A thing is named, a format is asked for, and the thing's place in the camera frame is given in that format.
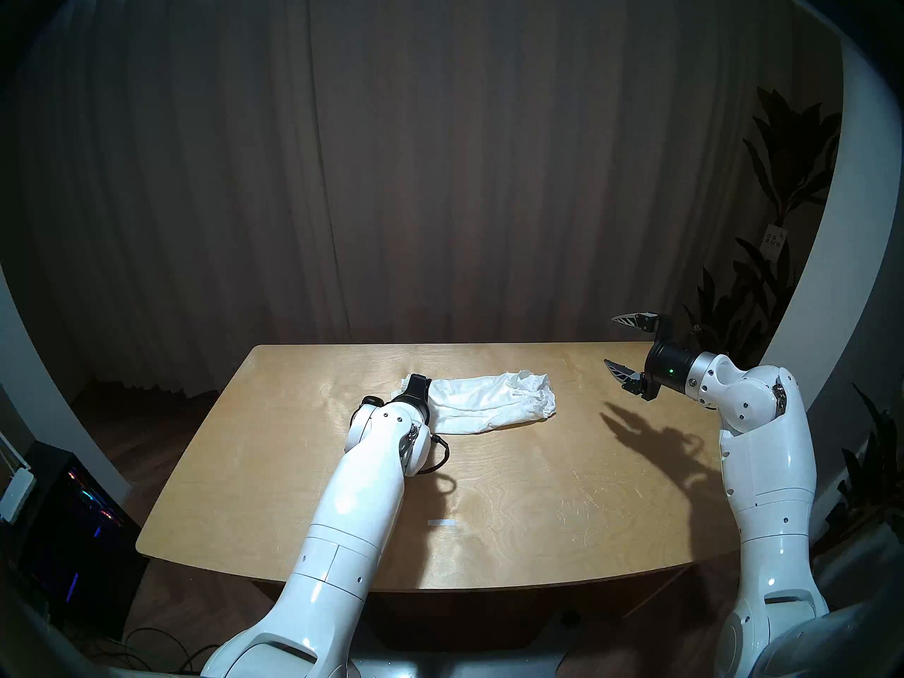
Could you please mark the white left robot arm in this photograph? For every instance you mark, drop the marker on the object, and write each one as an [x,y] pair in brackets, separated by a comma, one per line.
[353,500]

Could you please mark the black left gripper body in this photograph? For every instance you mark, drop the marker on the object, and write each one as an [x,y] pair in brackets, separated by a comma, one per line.
[417,393]

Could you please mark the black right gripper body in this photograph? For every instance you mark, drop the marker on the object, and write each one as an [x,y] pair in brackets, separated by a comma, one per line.
[671,366]

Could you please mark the white paper plant tag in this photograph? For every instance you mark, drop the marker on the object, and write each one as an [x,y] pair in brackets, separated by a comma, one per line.
[774,242]

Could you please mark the small dark potted plant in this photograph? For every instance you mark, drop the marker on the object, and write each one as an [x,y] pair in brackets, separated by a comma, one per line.
[876,472]

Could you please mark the white pants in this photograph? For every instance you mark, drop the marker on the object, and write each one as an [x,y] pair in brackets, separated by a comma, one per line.
[494,401]

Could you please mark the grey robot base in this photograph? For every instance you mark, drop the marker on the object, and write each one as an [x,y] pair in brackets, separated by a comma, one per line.
[459,669]

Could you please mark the white box device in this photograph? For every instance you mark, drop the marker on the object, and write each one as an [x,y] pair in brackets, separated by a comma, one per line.
[15,493]

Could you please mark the tall dark leafy plant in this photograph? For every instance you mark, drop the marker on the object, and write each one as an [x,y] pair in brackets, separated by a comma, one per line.
[794,154]

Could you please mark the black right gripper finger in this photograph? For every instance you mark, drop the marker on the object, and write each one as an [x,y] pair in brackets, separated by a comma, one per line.
[639,320]
[631,378]

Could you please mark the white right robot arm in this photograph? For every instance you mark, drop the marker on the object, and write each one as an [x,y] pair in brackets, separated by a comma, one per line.
[770,472]

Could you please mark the black round base knob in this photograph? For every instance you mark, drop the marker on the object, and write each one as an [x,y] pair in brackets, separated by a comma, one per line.
[569,619]

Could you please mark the black computer tower with lights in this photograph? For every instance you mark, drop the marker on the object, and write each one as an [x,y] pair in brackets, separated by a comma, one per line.
[70,542]

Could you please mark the brown pleated curtain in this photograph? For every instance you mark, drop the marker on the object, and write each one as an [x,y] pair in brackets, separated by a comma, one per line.
[424,154]

